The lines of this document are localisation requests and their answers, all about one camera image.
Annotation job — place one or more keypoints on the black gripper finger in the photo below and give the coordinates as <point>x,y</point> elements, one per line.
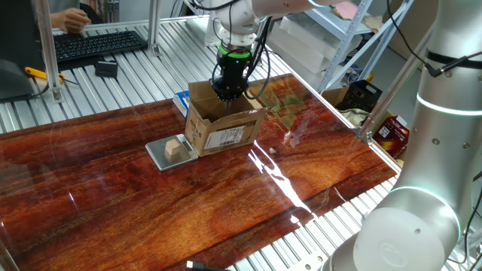
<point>236,95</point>
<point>222,96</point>

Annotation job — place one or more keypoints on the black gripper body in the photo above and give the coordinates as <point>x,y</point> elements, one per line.
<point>231,73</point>

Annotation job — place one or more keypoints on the brown cardboard box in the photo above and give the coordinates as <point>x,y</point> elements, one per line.
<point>199,131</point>

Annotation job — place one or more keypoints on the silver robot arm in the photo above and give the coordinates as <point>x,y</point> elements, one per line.
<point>440,158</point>

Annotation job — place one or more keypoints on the white foam box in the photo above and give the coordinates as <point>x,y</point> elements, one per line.
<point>301,49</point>

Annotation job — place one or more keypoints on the open cardboard storage box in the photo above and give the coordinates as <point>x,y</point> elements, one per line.
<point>330,97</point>

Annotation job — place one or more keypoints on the small black box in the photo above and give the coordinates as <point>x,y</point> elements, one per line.
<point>106,69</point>

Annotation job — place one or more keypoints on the red printed box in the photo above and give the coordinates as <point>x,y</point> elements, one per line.
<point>391,137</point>

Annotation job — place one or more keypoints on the bare person hand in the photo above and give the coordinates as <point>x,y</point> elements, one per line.
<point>75,20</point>

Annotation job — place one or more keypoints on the blue tissue pack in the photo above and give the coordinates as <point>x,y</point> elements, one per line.
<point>181,101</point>

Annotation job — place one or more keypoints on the white stand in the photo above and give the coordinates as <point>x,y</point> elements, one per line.
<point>211,26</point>

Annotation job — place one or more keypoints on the small wooden cube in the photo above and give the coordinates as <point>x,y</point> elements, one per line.
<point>173,147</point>

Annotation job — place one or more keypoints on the silver digital kitchen scale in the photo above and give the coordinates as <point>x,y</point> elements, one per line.
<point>156,152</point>

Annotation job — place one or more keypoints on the white metal shelf rack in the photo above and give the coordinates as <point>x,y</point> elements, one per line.
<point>339,26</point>

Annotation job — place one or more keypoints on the black plastic crate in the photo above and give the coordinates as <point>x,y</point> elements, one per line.
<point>361,96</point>

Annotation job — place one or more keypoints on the wood grain table mat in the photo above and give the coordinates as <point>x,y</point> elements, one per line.
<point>339,169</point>
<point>113,207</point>

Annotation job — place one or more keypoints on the pink cloth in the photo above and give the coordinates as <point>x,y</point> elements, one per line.
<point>345,10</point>

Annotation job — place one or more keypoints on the black keyboard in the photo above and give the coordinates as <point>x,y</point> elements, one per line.
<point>98,45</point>

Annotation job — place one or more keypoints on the large cardboard carton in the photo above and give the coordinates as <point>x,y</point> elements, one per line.
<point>410,30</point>

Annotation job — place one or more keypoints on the black monitor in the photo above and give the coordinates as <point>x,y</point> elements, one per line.
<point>19,34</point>

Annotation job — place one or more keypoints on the aluminium frame post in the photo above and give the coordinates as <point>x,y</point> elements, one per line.
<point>153,22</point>
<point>48,45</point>
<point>399,75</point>

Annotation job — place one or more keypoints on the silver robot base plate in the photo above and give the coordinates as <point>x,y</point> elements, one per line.
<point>309,263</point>

